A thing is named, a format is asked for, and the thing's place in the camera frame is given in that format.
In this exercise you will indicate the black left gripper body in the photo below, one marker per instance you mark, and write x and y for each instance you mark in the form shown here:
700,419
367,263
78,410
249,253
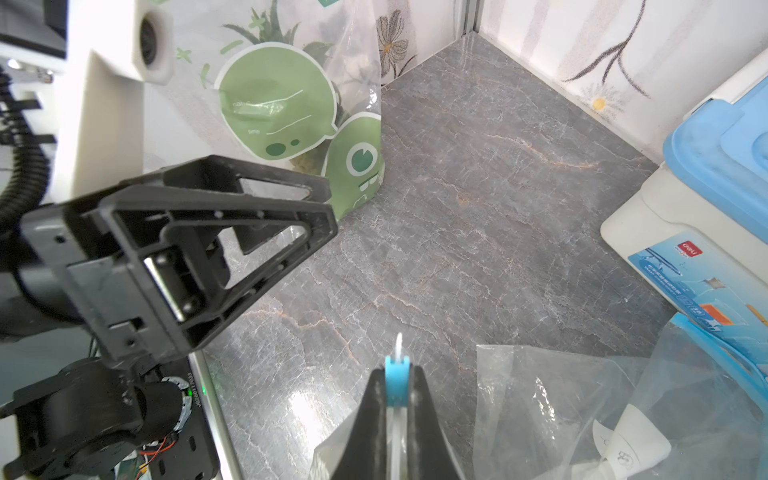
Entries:
108,267

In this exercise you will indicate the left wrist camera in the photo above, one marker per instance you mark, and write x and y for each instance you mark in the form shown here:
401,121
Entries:
114,48

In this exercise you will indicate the green-zip bag with pineapple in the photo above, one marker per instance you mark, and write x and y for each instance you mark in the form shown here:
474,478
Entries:
291,84

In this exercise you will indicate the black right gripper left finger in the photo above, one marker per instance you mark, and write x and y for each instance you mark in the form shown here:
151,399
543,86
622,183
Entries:
365,455

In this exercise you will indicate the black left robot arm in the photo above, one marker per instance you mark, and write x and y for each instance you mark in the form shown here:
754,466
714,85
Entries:
91,414

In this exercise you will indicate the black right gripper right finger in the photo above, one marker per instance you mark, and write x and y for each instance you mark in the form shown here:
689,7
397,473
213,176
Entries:
429,455

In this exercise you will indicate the white-zip bag with pineapple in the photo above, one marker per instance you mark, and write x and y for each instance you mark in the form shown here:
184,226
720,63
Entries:
397,370

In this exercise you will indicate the blue-lidded white storage box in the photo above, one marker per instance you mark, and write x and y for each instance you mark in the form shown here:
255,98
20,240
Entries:
697,228

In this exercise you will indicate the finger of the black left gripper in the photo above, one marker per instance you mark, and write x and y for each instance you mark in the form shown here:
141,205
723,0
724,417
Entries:
189,262
227,175

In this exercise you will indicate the blue-zip clear plastic bag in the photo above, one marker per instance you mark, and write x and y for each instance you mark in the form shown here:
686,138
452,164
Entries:
693,409

